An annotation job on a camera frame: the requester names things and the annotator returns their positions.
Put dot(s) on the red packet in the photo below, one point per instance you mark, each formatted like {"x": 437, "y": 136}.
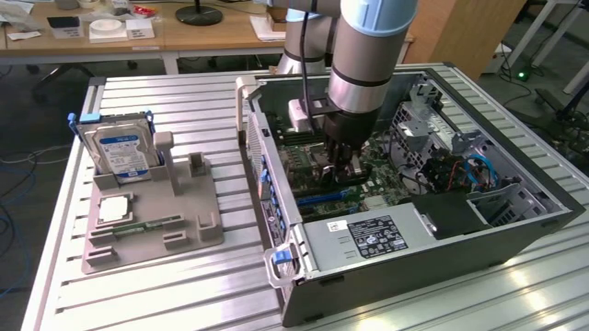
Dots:
{"x": 143, "y": 11}

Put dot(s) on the white labelled box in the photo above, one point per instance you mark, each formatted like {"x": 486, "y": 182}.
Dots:
{"x": 139, "y": 31}

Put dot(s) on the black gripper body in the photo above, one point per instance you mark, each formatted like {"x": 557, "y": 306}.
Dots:
{"x": 350, "y": 125}

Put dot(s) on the cardboard box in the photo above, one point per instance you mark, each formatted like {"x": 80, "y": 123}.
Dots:
{"x": 276, "y": 14}

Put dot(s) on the wooden cabinet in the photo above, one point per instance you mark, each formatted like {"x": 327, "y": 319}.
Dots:
{"x": 459, "y": 34}

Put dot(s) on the wooden desk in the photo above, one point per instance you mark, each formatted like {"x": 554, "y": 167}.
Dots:
{"x": 45, "y": 48}

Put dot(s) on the grey cup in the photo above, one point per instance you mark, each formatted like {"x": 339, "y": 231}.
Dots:
{"x": 67, "y": 4}

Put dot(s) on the open black PC case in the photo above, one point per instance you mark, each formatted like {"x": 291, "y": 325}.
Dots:
{"x": 414, "y": 276}

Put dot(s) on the green motherboard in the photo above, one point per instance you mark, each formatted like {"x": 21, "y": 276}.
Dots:
{"x": 382, "y": 193}

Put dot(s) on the clear plastic bag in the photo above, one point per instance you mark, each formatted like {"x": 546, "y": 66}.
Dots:
{"x": 16, "y": 13}

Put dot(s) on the black chair base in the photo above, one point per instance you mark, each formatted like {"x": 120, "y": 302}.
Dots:
{"x": 51, "y": 76}

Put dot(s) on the green RAM stick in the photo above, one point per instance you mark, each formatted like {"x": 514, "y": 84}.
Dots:
{"x": 137, "y": 227}

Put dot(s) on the metal disk bay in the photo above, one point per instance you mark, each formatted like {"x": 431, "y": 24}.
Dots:
{"x": 414, "y": 138}

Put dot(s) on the black graphics card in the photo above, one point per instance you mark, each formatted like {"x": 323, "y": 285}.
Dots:
{"x": 354, "y": 178}

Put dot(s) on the black plastic shroud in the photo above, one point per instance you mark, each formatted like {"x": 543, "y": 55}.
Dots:
{"x": 450, "y": 213}

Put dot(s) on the white box with black top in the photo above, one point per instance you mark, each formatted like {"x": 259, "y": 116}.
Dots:
{"x": 67, "y": 32}

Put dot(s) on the grey parts rack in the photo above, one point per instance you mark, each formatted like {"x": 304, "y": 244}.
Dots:
{"x": 151, "y": 207}

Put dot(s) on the white desk frame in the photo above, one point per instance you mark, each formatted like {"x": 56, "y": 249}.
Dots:
{"x": 537, "y": 60}

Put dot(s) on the blue expansion slot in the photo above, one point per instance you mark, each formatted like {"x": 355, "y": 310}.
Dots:
{"x": 316, "y": 199}

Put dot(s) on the grey power supply unit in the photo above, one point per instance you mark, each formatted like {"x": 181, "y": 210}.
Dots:
{"x": 331, "y": 248}

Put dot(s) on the black RAM stick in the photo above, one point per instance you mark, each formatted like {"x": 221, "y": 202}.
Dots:
{"x": 308, "y": 180}

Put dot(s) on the stack of white papers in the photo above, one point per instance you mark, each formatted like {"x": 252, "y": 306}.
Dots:
{"x": 264, "y": 31}

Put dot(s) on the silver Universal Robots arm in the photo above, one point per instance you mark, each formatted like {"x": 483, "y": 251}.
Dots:
{"x": 367, "y": 51}

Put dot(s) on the blue case latch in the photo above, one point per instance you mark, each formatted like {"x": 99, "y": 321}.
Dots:
{"x": 282, "y": 258}

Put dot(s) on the hard disk in blue carrier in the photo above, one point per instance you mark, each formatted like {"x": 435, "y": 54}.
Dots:
{"x": 121, "y": 155}

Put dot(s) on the small white paper tag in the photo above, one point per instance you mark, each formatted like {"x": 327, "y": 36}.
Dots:
{"x": 22, "y": 35}

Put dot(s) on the black floor stand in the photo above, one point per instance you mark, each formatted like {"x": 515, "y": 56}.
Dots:
{"x": 547, "y": 98}

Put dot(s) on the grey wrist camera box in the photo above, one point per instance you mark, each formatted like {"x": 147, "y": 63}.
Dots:
{"x": 299, "y": 117}

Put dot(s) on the silver CPU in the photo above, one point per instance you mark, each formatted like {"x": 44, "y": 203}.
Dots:
{"x": 115, "y": 208}

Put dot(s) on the CPU socket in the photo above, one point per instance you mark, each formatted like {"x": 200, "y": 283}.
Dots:
{"x": 316, "y": 157}

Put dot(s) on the white round container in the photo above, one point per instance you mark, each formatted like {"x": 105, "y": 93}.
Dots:
{"x": 108, "y": 31}

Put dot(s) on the black monitor stand base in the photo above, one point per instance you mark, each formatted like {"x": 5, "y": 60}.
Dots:
{"x": 200, "y": 15}

